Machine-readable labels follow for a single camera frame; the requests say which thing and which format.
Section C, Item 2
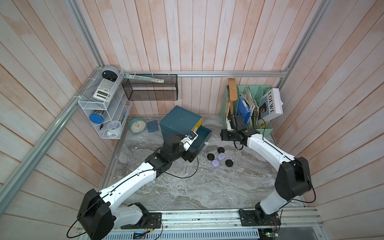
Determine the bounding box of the teal drawer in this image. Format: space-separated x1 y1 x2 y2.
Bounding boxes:
192 126 212 151

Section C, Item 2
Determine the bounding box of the purple earphone case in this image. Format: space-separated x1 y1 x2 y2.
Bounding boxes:
217 153 226 161
212 160 220 168

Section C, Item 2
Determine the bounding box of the teal drawer cabinet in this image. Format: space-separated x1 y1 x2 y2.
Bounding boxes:
160 106 202 140

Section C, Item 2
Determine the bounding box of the yellow top drawer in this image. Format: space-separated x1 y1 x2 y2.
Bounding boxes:
191 117 203 133

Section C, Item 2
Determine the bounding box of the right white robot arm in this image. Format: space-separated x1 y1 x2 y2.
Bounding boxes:
220 116 315 226

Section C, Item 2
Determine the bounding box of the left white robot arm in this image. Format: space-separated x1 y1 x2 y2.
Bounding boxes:
75 132 198 240

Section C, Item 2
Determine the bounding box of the black earphone case top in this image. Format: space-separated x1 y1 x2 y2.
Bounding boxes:
217 147 225 154

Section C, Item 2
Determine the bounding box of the black earphone case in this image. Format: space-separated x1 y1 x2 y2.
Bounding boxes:
207 154 215 161
225 159 234 167
217 147 225 154

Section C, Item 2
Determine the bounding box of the blue folder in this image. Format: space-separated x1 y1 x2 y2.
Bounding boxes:
237 97 251 125

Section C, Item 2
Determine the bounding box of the black earphone case left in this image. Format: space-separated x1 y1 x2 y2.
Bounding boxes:
207 154 215 161

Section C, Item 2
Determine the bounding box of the black earphone case lower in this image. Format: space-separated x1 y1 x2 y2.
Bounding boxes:
225 159 234 167

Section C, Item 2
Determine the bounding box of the small blue notebook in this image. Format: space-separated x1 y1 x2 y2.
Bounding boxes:
147 120 159 133

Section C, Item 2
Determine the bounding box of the green file organizer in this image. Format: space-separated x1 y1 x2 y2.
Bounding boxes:
220 85 273 137

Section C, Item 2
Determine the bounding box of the white Loewe book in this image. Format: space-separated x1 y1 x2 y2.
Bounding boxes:
258 88 284 125

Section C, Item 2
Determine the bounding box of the green round alarm clock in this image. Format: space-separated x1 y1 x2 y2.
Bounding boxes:
129 118 147 134

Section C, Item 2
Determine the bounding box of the white mug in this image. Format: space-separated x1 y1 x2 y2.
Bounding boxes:
107 121 122 138

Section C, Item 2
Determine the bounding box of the black mesh basket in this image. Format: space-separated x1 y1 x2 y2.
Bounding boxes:
122 74 179 101

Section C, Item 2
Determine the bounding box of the blue round lid jar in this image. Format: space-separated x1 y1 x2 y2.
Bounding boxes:
89 110 105 125

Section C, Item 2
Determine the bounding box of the white ruler strip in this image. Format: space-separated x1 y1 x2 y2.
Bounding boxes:
124 74 165 84

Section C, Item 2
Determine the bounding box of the white calculator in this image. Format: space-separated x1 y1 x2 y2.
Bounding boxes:
93 79 118 102

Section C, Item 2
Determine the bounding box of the grey round speaker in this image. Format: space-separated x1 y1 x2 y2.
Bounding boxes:
102 66 119 82

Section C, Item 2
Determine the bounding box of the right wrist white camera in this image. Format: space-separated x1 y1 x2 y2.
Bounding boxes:
226 115 236 131

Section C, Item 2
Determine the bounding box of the wrist white camera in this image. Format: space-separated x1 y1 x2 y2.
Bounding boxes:
226 115 236 131
181 131 199 151

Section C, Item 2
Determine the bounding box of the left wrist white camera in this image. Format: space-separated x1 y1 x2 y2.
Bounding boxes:
181 131 199 151

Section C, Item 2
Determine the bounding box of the white wire shelf rack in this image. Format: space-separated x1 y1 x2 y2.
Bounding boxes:
78 68 132 140

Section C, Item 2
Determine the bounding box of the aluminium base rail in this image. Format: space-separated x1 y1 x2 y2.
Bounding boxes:
105 207 330 240

